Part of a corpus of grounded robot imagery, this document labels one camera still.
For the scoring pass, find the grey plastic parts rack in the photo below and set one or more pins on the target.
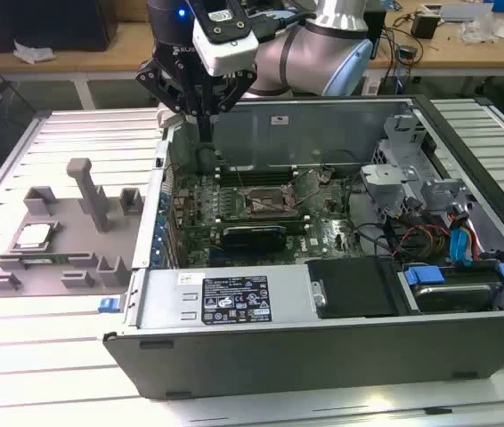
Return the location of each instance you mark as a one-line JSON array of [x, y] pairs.
[[74, 222]]

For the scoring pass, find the metal socket locking lever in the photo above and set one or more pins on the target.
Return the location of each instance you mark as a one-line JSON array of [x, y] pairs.
[[241, 177]]

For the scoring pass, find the black drive bay cover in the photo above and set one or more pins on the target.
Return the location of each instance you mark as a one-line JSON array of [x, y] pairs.
[[350, 284]]

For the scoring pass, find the green motherboard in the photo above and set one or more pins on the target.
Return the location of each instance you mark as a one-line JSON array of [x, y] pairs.
[[327, 231]]

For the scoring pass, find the grey metal drive cage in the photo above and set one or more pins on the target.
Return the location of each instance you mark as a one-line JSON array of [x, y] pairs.
[[381, 178]]

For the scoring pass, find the hard disk in blue carrier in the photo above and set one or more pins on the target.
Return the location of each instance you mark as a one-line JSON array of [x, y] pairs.
[[452, 293]]

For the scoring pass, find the black graphics card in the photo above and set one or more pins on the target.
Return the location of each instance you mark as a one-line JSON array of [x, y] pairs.
[[254, 242]]

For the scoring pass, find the CPU socket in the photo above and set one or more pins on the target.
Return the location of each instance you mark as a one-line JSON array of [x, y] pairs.
[[263, 198]]

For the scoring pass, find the open grey PC case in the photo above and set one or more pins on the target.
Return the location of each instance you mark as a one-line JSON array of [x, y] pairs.
[[323, 356]]

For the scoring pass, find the grey flat box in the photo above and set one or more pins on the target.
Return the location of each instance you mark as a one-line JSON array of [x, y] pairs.
[[465, 11]]

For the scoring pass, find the blue plastic latch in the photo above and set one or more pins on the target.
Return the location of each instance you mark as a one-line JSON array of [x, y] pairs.
[[109, 304]]

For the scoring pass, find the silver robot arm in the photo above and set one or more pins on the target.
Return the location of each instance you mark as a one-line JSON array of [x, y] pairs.
[[305, 53]]

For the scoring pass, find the black computer tower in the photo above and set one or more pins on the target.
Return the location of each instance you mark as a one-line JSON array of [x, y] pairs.
[[56, 22]]

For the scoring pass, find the silver power supply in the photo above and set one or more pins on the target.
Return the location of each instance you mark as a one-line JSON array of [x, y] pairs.
[[167, 302]]

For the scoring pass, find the long wooden desk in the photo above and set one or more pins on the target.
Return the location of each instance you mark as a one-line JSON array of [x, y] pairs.
[[100, 58]]

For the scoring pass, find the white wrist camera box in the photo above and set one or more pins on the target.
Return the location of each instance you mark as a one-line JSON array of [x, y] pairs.
[[230, 49]]

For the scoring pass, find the green RAM stick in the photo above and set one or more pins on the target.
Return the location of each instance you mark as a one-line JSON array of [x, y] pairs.
[[43, 260]]

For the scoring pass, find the small black cube device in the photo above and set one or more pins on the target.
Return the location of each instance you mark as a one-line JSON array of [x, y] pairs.
[[423, 26]]

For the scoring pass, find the black upright box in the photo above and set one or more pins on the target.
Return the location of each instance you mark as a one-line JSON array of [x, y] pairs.
[[376, 35]]

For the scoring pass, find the silver CPU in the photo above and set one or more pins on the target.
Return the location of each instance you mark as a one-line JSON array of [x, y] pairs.
[[34, 236]]

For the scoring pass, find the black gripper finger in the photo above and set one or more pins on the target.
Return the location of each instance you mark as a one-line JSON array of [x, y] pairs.
[[158, 84], [236, 91]]

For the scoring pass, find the clear plastic bag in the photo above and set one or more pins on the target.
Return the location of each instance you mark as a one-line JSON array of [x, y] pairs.
[[479, 29]]

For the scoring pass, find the small black adapter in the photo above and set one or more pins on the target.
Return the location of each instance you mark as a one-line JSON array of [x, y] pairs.
[[407, 52]]

